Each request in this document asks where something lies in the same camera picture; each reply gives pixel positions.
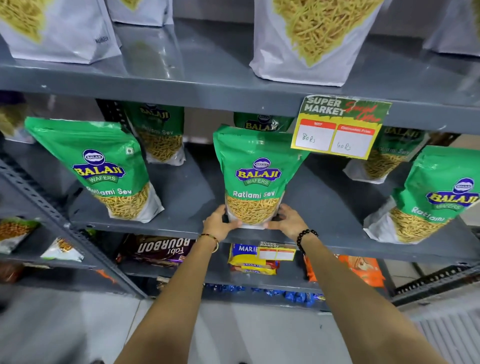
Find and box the person's left hand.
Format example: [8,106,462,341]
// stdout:
[202,204,243,242]

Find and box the person's right hand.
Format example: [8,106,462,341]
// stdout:
[262,203,309,242]

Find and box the single green snack pouch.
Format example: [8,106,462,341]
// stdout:
[212,125,310,230]

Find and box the person's right forearm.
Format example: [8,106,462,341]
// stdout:
[298,232,449,364]

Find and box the person's left forearm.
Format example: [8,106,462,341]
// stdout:
[114,234,220,364]

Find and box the gold bangle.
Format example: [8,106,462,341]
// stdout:
[196,233,220,254]

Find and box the small yellow price tag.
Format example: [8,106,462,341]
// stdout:
[256,241,297,262]

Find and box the yellow blue biscuit packet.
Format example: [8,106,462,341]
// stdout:
[227,243,281,277]

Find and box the row of blue wrapped candies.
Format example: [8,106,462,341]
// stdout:
[203,283,326,307]

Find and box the brown biscuit packet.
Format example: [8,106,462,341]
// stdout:
[116,234,196,268]

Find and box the orange snack packet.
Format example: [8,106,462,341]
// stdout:
[303,254,386,288]

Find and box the large green yellow price tag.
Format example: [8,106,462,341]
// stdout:
[290,94,393,160]

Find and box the grey metal shelf rack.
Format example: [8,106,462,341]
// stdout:
[0,17,480,313]

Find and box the small green white snack packet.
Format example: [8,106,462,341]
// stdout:
[0,217,41,256]

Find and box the black bead bracelet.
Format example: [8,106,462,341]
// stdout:
[296,229,319,256]

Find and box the black slotted metal rail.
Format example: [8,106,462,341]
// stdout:
[393,263,480,298]

